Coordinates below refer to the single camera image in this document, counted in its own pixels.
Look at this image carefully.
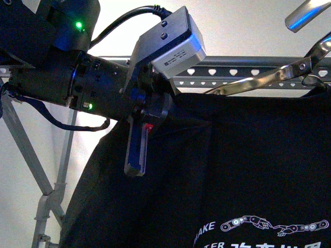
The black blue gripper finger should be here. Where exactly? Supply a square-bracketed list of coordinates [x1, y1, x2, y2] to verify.
[124, 118, 154, 177]

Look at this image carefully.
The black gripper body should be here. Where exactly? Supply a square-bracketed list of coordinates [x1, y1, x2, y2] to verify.
[123, 63, 178, 129]

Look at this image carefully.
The silver blue gripper finger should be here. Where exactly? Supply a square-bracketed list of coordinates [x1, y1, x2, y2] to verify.
[285, 0, 330, 33]

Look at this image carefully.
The metal clothes hanger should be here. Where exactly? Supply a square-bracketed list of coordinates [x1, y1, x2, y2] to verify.
[204, 30, 331, 97]

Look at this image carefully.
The black printed t-shirt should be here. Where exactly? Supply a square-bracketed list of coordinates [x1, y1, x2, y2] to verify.
[59, 86, 330, 247]

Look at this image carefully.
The grey rear rack leg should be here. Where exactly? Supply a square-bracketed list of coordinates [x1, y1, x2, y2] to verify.
[31, 110, 78, 248]

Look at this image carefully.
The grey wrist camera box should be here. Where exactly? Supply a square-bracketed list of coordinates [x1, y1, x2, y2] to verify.
[123, 6, 206, 95]

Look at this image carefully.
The black camera cable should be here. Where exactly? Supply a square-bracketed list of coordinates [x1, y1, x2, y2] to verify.
[89, 5, 173, 50]

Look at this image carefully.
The grey rear perforated rack rail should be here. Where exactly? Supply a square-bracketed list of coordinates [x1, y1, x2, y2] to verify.
[174, 75, 330, 96]

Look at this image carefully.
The grey perforated rack rail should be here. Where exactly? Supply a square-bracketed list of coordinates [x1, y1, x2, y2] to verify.
[174, 75, 330, 96]
[173, 56, 299, 87]

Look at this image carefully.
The grey front perforated rack rail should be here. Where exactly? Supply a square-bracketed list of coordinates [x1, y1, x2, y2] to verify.
[173, 56, 299, 87]

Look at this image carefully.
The black lower arm cable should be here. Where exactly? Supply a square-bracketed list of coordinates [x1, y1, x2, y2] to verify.
[0, 82, 111, 132]

